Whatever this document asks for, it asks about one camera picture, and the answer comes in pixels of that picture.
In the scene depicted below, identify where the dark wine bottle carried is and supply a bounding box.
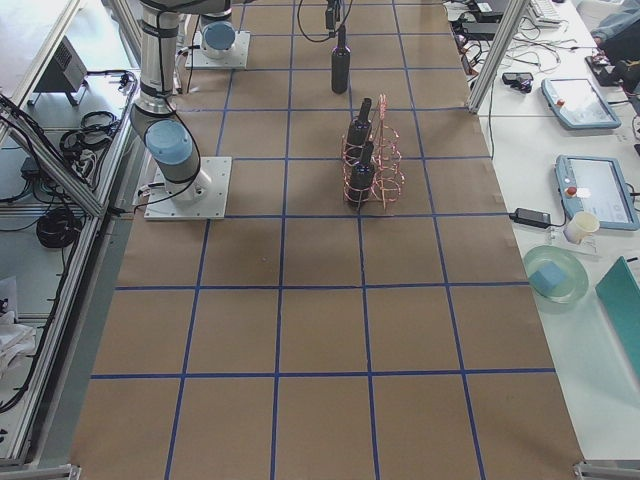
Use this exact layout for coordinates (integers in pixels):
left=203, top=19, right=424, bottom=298
left=331, top=25, right=351, bottom=94

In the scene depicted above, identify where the dark wine bottle far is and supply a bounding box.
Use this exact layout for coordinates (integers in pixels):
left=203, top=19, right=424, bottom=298
left=345, top=97, right=372, bottom=156

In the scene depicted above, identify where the dark wine bottle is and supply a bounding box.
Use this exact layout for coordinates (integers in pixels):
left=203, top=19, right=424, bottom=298
left=347, top=140, right=375, bottom=209
left=345, top=97, right=372, bottom=156

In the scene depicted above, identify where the dark wine bottle near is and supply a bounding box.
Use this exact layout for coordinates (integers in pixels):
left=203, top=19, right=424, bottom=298
left=347, top=140, right=375, bottom=209

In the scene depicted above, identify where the black webcam device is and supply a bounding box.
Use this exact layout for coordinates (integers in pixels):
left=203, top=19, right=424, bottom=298
left=501, top=72, right=534, bottom=93

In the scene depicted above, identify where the teach pendant far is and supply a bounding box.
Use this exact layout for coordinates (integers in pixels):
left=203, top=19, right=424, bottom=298
left=541, top=78, right=621, bottom=130

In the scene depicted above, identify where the teach pendant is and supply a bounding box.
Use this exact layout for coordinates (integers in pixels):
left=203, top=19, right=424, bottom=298
left=541, top=78, right=621, bottom=130
left=554, top=155, right=639, bottom=231

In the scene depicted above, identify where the grey control box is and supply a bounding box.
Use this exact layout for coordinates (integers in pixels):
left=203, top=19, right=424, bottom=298
left=27, top=36, right=88, bottom=106

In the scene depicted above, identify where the black power adapter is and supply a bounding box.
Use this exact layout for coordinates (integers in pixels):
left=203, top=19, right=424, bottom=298
left=509, top=208, right=551, bottom=229

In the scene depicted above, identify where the teach pendant near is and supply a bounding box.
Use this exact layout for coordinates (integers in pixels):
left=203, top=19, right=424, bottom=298
left=554, top=155, right=639, bottom=231

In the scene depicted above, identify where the brown paper table mat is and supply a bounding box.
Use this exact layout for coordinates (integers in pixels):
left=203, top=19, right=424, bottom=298
left=70, top=1, right=581, bottom=479

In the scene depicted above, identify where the white paper cup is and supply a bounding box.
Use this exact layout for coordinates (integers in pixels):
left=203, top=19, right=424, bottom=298
left=563, top=211, right=600, bottom=245

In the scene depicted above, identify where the blue foam block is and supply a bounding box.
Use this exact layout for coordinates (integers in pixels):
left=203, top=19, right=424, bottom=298
left=528, top=261, right=567, bottom=296

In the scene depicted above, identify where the green glass bowl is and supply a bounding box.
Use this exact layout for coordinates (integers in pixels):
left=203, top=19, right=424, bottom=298
left=523, top=245, right=589, bottom=304

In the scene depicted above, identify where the copper wire wine basket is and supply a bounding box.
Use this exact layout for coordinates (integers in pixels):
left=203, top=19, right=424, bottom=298
left=341, top=93, right=405, bottom=210

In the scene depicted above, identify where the aluminium frame post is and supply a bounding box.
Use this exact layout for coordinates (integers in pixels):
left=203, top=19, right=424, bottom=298
left=466, top=0, right=528, bottom=114

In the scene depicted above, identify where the black coiled cable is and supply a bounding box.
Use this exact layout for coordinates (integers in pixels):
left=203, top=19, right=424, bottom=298
left=35, top=205, right=77, bottom=250

